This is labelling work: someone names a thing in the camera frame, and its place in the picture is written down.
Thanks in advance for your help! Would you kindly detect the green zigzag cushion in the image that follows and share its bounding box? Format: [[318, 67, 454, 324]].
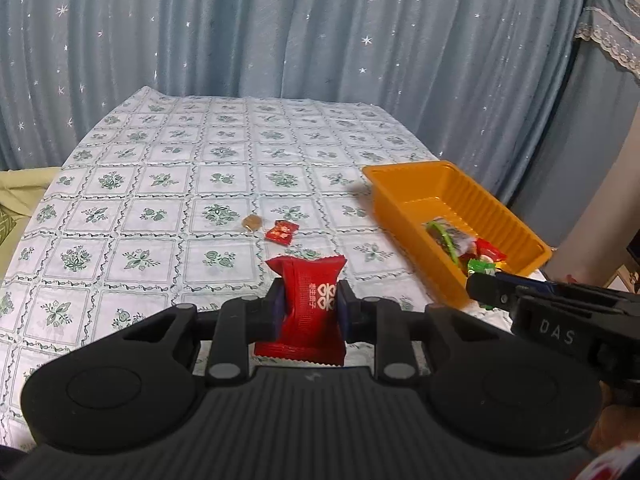
[[0, 207, 16, 244]]

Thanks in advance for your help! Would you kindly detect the orange plastic tray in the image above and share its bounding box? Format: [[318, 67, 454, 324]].
[[362, 162, 551, 309]]

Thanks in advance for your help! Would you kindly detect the blue lace-trimmed cover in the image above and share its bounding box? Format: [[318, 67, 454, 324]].
[[512, 0, 639, 247]]

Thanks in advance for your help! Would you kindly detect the light green sofa cover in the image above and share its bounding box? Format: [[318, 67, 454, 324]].
[[1, 167, 61, 278]]

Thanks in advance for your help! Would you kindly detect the small red candy packet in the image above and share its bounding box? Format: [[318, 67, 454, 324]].
[[265, 220, 299, 246]]

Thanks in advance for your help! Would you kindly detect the blue star curtain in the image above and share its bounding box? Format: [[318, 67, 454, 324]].
[[1, 0, 584, 200]]

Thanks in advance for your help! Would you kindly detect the grey printed snack packet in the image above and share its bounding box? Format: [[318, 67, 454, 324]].
[[433, 217, 475, 257]]

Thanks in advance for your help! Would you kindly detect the green candy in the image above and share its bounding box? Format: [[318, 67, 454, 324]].
[[466, 256, 497, 276]]

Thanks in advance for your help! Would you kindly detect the wooden furniture at right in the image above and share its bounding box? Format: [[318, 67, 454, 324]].
[[616, 247, 639, 294]]

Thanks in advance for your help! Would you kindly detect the red snack packet in tray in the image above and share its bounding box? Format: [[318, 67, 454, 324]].
[[474, 238, 506, 263]]

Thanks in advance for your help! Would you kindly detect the brown clear-wrapped candy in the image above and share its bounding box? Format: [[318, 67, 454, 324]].
[[241, 214, 262, 232]]

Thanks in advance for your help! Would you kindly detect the green dark snack packet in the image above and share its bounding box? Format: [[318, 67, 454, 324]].
[[424, 220, 459, 266]]

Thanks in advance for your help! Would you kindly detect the floral white tablecloth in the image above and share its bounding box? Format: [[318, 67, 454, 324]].
[[0, 84, 547, 453]]

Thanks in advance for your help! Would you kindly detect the person's right hand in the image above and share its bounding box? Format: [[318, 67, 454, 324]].
[[588, 382, 640, 454]]

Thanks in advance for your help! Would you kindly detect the large red candy packet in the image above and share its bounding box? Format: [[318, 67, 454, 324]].
[[254, 255, 346, 366]]

